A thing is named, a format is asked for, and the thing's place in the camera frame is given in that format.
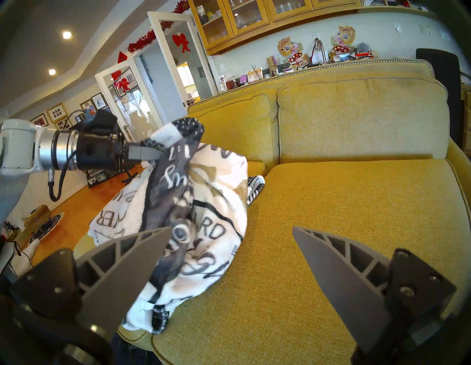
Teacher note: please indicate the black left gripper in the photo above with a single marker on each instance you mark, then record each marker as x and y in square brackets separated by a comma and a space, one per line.
[101, 152]

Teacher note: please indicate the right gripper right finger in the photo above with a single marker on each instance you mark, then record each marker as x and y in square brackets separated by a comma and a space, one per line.
[353, 294]

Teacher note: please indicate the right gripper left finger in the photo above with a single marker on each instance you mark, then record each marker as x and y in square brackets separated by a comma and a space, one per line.
[110, 287]

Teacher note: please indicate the white printed fleece blanket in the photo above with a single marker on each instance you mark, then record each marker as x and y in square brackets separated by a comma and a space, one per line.
[213, 206]

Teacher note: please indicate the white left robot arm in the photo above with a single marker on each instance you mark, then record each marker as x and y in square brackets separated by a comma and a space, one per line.
[18, 143]

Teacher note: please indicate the white glass-pane door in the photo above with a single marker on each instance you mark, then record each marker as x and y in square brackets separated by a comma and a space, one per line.
[167, 55]
[103, 85]

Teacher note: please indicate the yellow sofa back cushion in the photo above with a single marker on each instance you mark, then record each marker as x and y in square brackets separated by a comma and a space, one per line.
[360, 117]
[239, 128]

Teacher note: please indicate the plain red paper diamond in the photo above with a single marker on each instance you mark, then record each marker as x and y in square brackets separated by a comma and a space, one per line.
[122, 57]

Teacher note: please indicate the woven straw hat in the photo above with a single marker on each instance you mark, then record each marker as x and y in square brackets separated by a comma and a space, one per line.
[38, 217]

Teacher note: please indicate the white carton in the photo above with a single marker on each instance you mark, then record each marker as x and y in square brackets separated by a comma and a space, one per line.
[223, 83]

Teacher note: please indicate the red garland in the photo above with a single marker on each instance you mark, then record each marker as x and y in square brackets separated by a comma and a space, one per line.
[147, 36]

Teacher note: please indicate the red bow decoration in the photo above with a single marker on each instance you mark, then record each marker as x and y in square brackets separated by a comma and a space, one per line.
[181, 39]

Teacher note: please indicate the brown paper roll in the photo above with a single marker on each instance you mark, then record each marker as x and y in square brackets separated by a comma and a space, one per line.
[272, 64]

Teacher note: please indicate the metal kitchen faucet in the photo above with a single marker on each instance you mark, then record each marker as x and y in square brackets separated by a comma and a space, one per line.
[320, 44]

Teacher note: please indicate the wooden desk with drawers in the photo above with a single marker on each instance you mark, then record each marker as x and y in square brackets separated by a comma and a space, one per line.
[467, 121]

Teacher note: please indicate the orange box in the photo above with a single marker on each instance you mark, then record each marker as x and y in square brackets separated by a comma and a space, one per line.
[364, 56]

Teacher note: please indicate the grey plush toy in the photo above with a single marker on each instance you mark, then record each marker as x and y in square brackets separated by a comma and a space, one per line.
[363, 46]

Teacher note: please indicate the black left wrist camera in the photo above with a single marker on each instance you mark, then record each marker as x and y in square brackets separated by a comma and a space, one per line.
[99, 121]

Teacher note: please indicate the gold framed wall picture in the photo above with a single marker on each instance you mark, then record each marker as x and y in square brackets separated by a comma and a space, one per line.
[63, 124]
[57, 113]
[39, 120]

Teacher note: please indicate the small picture frame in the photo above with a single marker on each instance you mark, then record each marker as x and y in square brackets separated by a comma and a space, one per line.
[254, 75]

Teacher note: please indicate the wooden wall cabinets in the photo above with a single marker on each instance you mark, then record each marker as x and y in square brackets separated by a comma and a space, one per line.
[220, 22]

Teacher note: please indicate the yellow fabric sofa frame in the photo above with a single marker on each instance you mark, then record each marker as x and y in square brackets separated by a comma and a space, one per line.
[331, 71]

